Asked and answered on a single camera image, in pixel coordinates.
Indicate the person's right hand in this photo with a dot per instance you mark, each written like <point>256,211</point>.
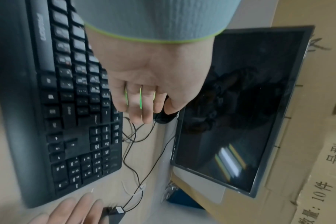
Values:
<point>71,212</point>

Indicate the person's left hand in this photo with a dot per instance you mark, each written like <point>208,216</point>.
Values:
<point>157,70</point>

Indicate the black computer mouse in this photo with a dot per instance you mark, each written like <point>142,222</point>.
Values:
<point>165,118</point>

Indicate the person's left forearm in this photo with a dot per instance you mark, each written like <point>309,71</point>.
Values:
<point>157,17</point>

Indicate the white twist tie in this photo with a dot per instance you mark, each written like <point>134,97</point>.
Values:
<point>134,190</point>

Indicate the black flat monitor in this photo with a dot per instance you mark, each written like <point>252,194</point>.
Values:
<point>240,105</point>

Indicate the black computer keyboard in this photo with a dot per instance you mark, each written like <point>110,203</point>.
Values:
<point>60,105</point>

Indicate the blue box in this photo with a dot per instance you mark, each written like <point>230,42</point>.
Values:
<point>184,200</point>

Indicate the light grey flat panel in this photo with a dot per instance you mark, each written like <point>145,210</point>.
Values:
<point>209,190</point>

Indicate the brown cardboard box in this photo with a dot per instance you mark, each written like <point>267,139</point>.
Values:
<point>309,142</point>

